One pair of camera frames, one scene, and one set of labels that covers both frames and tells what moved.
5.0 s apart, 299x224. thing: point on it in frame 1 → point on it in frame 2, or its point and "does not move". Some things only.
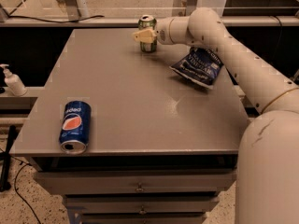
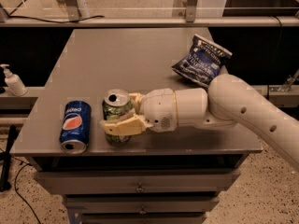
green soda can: (146, 22) → (116, 103)
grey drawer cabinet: (163, 146) does not move
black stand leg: (5, 186) does not move
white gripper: (163, 32) → (158, 108)
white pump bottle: (13, 82) does not move
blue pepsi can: (75, 129) does not move
